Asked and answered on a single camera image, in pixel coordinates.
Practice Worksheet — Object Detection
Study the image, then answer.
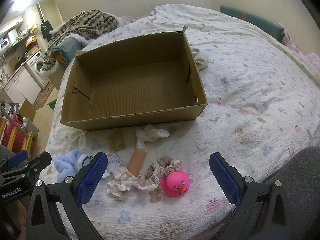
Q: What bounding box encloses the wooden rack with red bag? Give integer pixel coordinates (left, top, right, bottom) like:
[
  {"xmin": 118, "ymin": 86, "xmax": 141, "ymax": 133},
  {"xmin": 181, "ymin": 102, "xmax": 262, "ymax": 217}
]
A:
[{"xmin": 1, "ymin": 107, "xmax": 34, "ymax": 160}]

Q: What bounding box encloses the teal headboard cushion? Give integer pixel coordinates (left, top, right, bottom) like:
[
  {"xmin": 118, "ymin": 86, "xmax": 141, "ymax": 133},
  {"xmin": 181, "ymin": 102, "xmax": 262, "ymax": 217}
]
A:
[{"xmin": 220, "ymin": 5, "xmax": 284, "ymax": 43}]

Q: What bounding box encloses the teal fleece cushion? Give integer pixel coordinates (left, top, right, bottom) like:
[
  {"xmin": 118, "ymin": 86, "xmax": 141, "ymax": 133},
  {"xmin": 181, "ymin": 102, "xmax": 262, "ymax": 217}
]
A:
[{"xmin": 50, "ymin": 34, "xmax": 88, "ymax": 67}]

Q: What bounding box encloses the white kitchen cabinet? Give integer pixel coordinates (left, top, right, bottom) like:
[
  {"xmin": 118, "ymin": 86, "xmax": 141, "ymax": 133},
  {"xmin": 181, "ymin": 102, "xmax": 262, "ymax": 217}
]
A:
[{"xmin": 1, "ymin": 66, "xmax": 41, "ymax": 105}]

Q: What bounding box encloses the olive foam block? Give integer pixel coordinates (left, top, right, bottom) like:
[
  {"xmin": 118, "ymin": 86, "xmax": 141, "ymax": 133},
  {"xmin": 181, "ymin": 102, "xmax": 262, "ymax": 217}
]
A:
[{"xmin": 108, "ymin": 128, "xmax": 126, "ymax": 152}]

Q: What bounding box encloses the crinkled plastic label packet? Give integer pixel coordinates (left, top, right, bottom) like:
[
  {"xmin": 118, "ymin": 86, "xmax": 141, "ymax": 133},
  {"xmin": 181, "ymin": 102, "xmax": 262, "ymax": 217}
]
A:
[{"xmin": 102, "ymin": 153, "xmax": 121, "ymax": 178}]

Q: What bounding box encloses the white folded towel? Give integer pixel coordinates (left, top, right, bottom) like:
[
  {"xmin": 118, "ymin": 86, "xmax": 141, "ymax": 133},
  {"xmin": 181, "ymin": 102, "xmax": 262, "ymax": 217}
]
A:
[{"xmin": 191, "ymin": 48, "xmax": 209, "ymax": 70}]

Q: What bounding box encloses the white washing machine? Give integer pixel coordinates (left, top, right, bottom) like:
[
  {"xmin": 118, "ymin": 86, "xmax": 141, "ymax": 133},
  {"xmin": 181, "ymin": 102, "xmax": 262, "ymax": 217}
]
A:
[{"xmin": 24, "ymin": 50, "xmax": 50, "ymax": 90}]

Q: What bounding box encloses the brown cardboard box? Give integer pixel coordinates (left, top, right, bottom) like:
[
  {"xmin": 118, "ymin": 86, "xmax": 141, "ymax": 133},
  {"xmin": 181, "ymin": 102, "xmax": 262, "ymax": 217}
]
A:
[{"xmin": 61, "ymin": 31, "xmax": 208, "ymax": 131}]

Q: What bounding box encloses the cream satin scrunchie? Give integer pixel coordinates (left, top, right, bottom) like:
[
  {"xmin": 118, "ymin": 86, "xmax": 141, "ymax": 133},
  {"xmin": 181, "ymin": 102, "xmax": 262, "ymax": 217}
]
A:
[{"xmin": 107, "ymin": 166, "xmax": 138, "ymax": 201}]

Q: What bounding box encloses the light blue plush fish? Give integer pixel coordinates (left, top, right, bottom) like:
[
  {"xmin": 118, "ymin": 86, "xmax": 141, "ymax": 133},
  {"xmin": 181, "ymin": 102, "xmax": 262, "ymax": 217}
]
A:
[{"xmin": 54, "ymin": 149, "xmax": 93, "ymax": 183}]

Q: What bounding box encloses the white cloth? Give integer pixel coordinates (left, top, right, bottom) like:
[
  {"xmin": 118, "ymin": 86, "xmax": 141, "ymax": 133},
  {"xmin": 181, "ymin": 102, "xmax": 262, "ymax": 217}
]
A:
[{"xmin": 136, "ymin": 125, "xmax": 170, "ymax": 150}]

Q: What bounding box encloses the tan foam cylinder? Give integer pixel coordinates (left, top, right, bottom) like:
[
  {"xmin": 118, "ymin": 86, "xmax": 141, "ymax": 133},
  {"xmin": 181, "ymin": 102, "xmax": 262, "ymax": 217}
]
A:
[{"xmin": 127, "ymin": 148, "xmax": 146, "ymax": 177}]

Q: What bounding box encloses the pink rubber duck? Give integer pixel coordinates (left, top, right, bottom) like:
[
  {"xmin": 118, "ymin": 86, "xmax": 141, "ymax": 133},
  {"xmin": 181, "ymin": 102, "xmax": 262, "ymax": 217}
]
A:
[{"xmin": 160, "ymin": 170, "xmax": 190, "ymax": 197}]

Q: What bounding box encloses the patterned knit blanket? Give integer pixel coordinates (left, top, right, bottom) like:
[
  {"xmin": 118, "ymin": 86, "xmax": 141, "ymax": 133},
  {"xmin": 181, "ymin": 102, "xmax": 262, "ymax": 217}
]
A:
[{"xmin": 40, "ymin": 9, "xmax": 120, "ymax": 77}]

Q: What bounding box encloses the beige lace scrunchie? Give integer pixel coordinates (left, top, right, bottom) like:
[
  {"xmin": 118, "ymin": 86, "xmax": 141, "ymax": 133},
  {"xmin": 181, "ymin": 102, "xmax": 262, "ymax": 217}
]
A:
[{"xmin": 137, "ymin": 156, "xmax": 183, "ymax": 190}]

